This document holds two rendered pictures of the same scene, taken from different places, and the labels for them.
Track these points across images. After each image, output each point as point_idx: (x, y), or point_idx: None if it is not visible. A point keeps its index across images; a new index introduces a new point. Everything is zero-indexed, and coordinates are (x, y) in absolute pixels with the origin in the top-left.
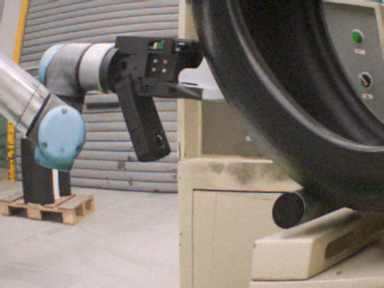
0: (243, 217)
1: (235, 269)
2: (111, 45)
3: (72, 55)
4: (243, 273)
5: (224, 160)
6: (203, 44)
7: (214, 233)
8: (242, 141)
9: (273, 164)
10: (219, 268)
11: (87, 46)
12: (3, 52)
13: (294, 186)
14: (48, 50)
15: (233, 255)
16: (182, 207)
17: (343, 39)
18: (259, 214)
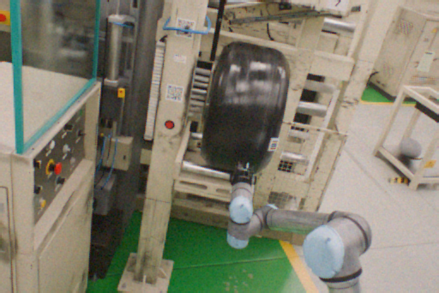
0: (56, 243)
1: (54, 269)
2: (246, 183)
3: (251, 198)
4: (57, 266)
5: (43, 231)
6: (267, 159)
7: (47, 265)
8: (36, 217)
9: (63, 209)
10: (49, 278)
11: (248, 191)
12: (298, 211)
13: (69, 208)
14: (249, 206)
15: (53, 264)
16: (34, 273)
17: (73, 119)
18: (60, 235)
